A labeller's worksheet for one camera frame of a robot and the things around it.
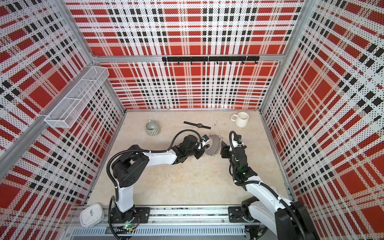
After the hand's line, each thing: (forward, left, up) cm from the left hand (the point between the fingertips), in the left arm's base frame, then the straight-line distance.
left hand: (204, 147), depth 93 cm
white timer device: (-36, +56, -3) cm, 66 cm away
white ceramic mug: (+21, -27, +2) cm, 35 cm away
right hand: (-3, -13, +10) cm, 17 cm away
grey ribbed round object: (+18, +37, -4) cm, 42 cm away
